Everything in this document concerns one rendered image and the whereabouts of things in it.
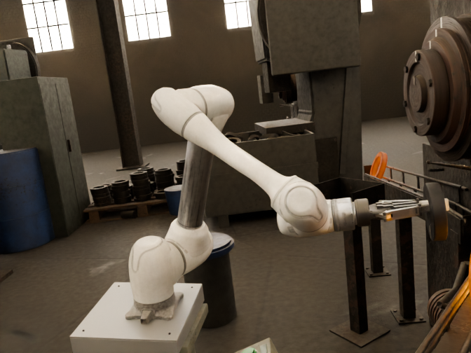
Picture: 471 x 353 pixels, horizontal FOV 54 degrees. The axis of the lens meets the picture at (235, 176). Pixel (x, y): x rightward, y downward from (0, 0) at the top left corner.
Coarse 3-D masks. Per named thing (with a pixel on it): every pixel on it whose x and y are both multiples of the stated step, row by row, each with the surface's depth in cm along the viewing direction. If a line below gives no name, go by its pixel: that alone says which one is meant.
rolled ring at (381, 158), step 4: (380, 152) 265; (376, 156) 270; (380, 156) 263; (384, 156) 259; (376, 160) 271; (380, 160) 261; (384, 160) 258; (372, 164) 274; (376, 164) 272; (380, 164) 259; (384, 164) 257; (372, 168) 272; (376, 168) 272; (380, 168) 257; (384, 168) 257; (372, 172) 271; (376, 172) 261; (380, 172) 258; (376, 176) 259; (380, 176) 259
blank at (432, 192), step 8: (424, 184) 123; (432, 184) 118; (424, 192) 124; (432, 192) 116; (440, 192) 115; (432, 200) 115; (440, 200) 114; (432, 208) 114; (440, 208) 114; (432, 216) 114; (440, 216) 113; (432, 224) 116; (440, 224) 114; (432, 232) 117; (440, 232) 115; (432, 240) 120; (440, 240) 119
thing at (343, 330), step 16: (336, 192) 222; (352, 192) 218; (368, 192) 196; (384, 192) 202; (352, 240) 206; (352, 256) 208; (352, 272) 210; (352, 288) 212; (352, 304) 215; (352, 320) 217; (368, 320) 226; (352, 336) 214; (368, 336) 212
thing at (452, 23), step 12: (432, 24) 154; (444, 24) 145; (456, 24) 137; (468, 24) 136; (468, 36) 131; (468, 48) 131; (468, 60) 132; (468, 132) 137; (468, 144) 137; (444, 156) 156; (456, 156) 146; (468, 156) 148
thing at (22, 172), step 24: (0, 168) 390; (24, 168) 401; (0, 192) 393; (24, 192) 401; (0, 216) 397; (24, 216) 403; (48, 216) 426; (0, 240) 402; (24, 240) 405; (48, 240) 423
